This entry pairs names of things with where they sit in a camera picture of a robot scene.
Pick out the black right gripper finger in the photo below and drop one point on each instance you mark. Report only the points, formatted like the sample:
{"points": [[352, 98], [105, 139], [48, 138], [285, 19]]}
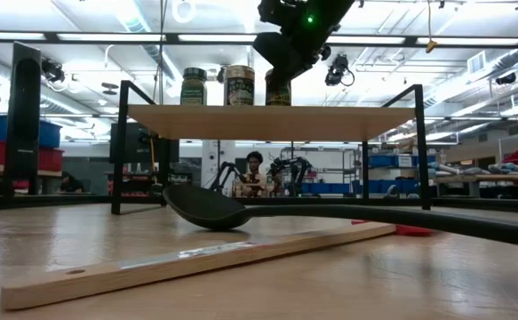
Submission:
{"points": [[278, 55]]}

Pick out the yellow-lidded spice jar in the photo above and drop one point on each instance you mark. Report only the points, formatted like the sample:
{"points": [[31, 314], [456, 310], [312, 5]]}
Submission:
{"points": [[278, 94]]}

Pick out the furikake seasoning jar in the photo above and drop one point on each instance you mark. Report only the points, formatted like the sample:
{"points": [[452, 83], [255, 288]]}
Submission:
{"points": [[239, 86]]}

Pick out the green-lidded oregano jar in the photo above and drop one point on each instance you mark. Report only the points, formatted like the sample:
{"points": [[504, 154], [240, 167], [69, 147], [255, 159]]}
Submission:
{"points": [[193, 89]]}

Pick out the black background robot arm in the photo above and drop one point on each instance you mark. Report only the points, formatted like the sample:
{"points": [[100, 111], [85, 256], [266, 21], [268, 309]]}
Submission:
{"points": [[225, 173], [296, 166]]}

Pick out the row of blue shelf bins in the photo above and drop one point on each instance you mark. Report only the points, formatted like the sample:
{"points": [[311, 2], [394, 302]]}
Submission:
{"points": [[383, 161]]}

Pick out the person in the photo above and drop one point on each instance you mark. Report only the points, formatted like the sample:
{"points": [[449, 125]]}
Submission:
{"points": [[72, 184], [254, 160]]}

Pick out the row of blue floor bins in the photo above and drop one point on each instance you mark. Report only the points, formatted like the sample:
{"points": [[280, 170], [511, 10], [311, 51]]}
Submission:
{"points": [[329, 188]]}

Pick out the black monitor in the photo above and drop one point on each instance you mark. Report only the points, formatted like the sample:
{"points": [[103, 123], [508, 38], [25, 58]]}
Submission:
{"points": [[141, 149]]}

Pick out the dark plastic serving spoon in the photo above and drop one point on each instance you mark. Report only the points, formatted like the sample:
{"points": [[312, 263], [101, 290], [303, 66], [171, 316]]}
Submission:
{"points": [[205, 209]]}

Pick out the flat red plastic object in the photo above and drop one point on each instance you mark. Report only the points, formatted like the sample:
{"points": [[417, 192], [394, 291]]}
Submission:
{"points": [[414, 231]]}

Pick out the wooden workbench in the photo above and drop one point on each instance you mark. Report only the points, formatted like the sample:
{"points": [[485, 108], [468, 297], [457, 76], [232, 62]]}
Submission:
{"points": [[485, 178]]}

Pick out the large blue storage bin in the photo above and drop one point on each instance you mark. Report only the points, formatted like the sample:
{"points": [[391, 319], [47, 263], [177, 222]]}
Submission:
{"points": [[50, 133]]}

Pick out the large red storage bin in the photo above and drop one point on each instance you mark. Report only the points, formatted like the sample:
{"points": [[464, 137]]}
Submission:
{"points": [[52, 160]]}

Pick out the long wooden board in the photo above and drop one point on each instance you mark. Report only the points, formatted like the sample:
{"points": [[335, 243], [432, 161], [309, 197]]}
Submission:
{"points": [[107, 280]]}

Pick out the wooden shelf with black frame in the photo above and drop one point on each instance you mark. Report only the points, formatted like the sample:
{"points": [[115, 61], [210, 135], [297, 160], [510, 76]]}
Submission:
{"points": [[267, 122]]}

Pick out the black overhead frame beam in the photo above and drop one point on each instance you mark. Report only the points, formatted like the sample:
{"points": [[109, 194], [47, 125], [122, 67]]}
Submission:
{"points": [[52, 37]]}

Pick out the black upright post with slot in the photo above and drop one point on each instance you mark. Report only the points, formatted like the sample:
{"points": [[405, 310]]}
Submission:
{"points": [[25, 111]]}

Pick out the black table edge rail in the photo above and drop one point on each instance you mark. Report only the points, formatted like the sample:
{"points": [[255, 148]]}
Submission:
{"points": [[41, 201]]}

